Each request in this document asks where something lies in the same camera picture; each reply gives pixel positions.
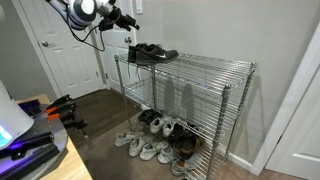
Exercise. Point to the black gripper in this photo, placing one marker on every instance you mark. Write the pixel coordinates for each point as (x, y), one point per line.
(115, 14)

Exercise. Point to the black sneaker with white swoosh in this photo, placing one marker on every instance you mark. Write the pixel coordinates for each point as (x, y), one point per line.
(150, 56)

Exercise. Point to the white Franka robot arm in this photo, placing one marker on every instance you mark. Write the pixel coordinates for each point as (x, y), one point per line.
(81, 10)

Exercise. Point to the dark metal door knob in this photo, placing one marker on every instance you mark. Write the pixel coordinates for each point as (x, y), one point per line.
(128, 40)

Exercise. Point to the white door with deadbolt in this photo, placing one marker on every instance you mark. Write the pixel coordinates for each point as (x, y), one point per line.
(115, 43)

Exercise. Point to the silver door knob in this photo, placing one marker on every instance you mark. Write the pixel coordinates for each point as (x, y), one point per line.
(45, 44)

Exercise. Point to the black slipper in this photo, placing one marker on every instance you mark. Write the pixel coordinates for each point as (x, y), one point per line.
(145, 116)
(156, 116)

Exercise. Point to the white sneaker green insole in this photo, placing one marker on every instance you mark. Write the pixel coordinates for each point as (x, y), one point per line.
(136, 147)
(124, 139)

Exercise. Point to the black shoe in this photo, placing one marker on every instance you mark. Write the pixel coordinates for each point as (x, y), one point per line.
(178, 131)

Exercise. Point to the brown shoe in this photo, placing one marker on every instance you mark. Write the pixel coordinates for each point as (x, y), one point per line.
(193, 146)
(179, 145)

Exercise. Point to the light wooden table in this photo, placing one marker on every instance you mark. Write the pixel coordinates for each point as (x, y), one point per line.
(71, 163)

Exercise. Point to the grey sneaker orange insole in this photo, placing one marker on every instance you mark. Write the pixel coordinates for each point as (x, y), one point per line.
(181, 166)

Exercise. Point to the black aluminium extrusion bar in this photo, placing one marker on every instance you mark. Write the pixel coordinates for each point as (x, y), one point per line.
(33, 163)
(30, 141)

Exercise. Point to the white baseboard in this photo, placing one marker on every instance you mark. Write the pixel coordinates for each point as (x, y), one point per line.
(238, 161)

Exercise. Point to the white light switch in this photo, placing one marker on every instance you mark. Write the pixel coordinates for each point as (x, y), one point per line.
(139, 6)

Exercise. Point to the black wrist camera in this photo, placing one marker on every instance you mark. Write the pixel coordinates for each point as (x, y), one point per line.
(106, 25)

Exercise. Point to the small black mounting bracket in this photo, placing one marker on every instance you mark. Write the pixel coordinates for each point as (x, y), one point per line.
(31, 108)

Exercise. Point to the white door frame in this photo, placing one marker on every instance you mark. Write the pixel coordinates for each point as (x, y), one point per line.
(283, 116)

